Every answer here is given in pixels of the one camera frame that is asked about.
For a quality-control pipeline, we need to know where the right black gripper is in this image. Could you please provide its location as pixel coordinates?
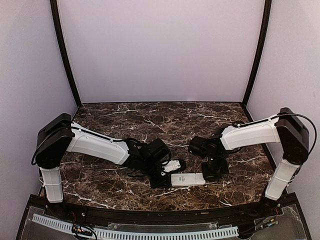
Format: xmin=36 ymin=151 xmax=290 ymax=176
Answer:
xmin=201 ymin=153 xmax=229 ymax=181

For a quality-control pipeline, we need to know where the white remote control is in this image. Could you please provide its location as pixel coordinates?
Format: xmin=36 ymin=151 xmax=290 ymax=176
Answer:
xmin=171 ymin=172 xmax=206 ymax=187

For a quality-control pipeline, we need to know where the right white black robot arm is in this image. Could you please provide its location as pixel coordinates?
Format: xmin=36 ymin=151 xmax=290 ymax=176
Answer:
xmin=188 ymin=107 xmax=318 ymax=217

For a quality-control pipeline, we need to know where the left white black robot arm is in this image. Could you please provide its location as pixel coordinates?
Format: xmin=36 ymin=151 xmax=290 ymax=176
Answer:
xmin=31 ymin=113 xmax=171 ymax=218

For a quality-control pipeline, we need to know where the white slotted cable duct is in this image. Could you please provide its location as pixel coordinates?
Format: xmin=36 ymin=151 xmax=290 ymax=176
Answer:
xmin=32 ymin=214 xmax=239 ymax=240

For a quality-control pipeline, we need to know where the black front rail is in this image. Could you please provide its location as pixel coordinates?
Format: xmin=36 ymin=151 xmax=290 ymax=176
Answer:
xmin=25 ymin=193 xmax=304 ymax=226

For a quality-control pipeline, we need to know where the small circuit board with wires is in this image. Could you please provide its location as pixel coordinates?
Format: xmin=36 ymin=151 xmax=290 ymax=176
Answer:
xmin=71 ymin=224 xmax=98 ymax=240

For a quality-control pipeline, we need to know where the right black frame post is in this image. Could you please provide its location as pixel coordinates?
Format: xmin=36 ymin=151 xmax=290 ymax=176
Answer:
xmin=241 ymin=0 xmax=272 ymax=108

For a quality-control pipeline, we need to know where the black frame post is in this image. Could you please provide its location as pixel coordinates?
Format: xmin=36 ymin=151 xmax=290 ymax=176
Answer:
xmin=241 ymin=0 xmax=272 ymax=108
xmin=49 ymin=0 xmax=82 ymax=108

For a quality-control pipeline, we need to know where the left black frame post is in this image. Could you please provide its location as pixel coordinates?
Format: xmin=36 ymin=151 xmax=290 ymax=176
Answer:
xmin=49 ymin=0 xmax=82 ymax=108

